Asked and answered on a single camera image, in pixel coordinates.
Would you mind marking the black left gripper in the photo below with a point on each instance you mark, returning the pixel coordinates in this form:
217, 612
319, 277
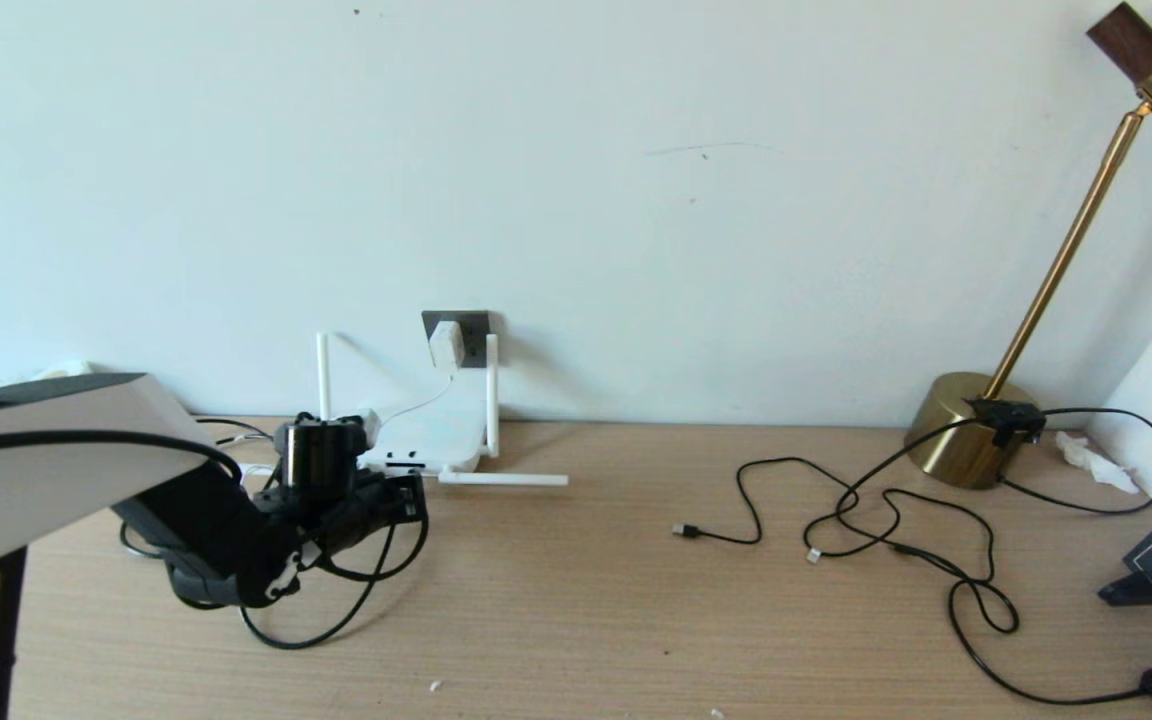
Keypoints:
346, 515

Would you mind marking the white power adapter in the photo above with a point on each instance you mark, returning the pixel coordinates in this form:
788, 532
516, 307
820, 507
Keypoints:
448, 343

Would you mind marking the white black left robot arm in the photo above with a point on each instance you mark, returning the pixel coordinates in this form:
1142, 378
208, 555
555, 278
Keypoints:
36, 470

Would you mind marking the white router with antennas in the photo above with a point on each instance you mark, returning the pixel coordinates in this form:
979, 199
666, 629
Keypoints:
436, 435

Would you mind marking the gold desk lamp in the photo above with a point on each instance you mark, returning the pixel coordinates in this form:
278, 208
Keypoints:
954, 435

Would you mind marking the black clip on lamp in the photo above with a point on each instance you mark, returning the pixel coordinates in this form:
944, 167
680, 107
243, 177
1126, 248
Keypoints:
1008, 422

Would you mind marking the crumpled white tissue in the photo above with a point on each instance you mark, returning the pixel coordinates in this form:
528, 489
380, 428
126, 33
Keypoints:
1094, 460

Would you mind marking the black stand clip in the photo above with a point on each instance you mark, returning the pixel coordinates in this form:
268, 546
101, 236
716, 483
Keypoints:
1126, 593

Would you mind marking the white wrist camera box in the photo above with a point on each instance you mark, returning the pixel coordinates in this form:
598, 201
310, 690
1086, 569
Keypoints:
368, 425

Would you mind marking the grey wall socket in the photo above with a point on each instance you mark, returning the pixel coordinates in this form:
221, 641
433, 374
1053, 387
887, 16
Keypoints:
479, 335

